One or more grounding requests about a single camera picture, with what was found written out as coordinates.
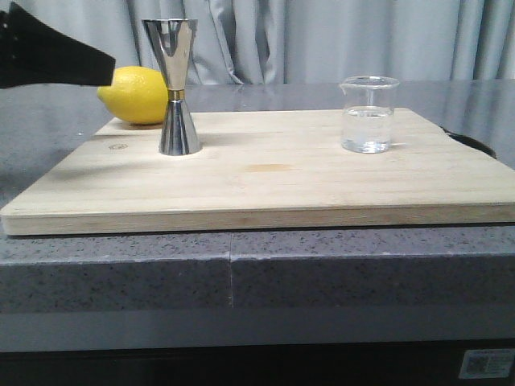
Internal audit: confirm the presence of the grey pleated curtain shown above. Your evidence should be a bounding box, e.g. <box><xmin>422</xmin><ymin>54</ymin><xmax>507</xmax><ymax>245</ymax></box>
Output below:
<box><xmin>22</xmin><ymin>1</ymin><xmax>514</xmax><ymax>84</ymax></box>

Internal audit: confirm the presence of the black cutting board handle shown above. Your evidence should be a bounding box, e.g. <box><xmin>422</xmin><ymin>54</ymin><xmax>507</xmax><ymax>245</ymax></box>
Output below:
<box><xmin>441</xmin><ymin>126</ymin><xmax>496</xmax><ymax>159</ymax></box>

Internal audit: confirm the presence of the steel double jigger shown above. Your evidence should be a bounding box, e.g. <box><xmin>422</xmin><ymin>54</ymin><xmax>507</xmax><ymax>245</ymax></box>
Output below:
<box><xmin>142</xmin><ymin>18</ymin><xmax>201</xmax><ymax>156</ymax></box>

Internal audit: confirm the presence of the white QR code label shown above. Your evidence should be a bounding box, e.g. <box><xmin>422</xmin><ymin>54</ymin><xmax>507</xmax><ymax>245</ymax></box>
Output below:
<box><xmin>458</xmin><ymin>348</ymin><xmax>514</xmax><ymax>380</ymax></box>

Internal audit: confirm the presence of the yellow lemon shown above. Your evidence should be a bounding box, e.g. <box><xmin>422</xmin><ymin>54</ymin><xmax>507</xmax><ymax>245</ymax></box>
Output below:
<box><xmin>97</xmin><ymin>66</ymin><xmax>168</xmax><ymax>125</ymax></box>

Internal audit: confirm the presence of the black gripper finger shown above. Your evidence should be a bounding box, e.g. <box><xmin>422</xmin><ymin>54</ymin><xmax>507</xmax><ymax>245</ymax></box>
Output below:
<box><xmin>1</xmin><ymin>2</ymin><xmax>115</xmax><ymax>88</ymax></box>

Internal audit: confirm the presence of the clear glass measuring beaker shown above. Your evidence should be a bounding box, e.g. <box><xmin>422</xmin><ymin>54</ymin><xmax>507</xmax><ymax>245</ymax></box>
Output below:
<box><xmin>340</xmin><ymin>76</ymin><xmax>400</xmax><ymax>154</ymax></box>

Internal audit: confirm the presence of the light wooden cutting board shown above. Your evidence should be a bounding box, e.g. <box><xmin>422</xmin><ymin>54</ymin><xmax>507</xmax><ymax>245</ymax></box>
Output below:
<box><xmin>1</xmin><ymin>109</ymin><xmax>514</xmax><ymax>236</ymax></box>

